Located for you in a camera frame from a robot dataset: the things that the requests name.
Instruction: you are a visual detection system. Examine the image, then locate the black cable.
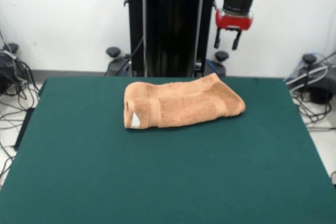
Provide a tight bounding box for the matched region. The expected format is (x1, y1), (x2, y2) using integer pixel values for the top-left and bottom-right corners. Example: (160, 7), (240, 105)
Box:
(115, 36), (145, 77)

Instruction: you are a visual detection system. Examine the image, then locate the dark green tablecloth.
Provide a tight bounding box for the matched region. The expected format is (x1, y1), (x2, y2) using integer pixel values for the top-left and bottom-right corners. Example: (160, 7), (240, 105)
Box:
(0, 77), (336, 224)

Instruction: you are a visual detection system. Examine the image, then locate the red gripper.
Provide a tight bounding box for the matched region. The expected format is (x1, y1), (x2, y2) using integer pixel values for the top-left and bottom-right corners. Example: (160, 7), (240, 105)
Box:
(214, 9), (255, 51)

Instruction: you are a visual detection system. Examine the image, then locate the black caster base with cables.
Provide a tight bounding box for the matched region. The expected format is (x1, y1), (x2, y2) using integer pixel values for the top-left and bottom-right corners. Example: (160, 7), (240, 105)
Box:
(0, 42), (21, 95)
(286, 53), (336, 104)

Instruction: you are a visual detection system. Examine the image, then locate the tan terry towel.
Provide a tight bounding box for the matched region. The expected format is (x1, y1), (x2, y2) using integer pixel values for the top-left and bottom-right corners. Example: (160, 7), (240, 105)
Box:
(123, 73), (247, 130)

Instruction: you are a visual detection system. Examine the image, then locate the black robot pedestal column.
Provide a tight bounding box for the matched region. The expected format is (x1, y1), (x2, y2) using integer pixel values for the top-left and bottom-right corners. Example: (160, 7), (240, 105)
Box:
(122, 0), (229, 78)

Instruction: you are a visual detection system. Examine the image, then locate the blue cable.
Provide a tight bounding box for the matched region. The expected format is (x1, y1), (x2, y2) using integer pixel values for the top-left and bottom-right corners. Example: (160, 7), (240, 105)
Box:
(284, 52), (329, 82)
(204, 60), (220, 77)

